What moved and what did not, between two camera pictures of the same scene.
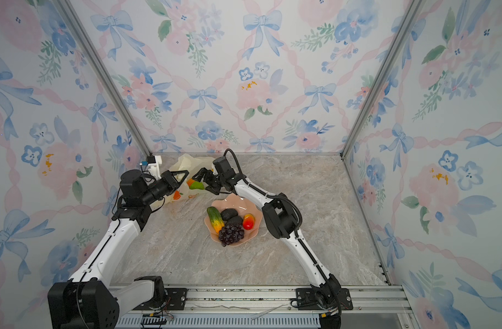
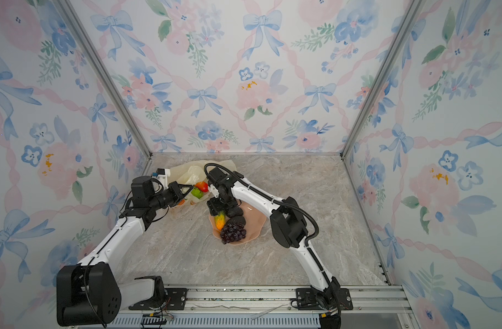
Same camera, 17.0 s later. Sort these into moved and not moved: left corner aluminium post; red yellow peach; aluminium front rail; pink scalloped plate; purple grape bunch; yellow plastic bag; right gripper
Moved: right gripper; yellow plastic bag; red yellow peach
Not moved: purple grape bunch; left corner aluminium post; aluminium front rail; pink scalloped plate
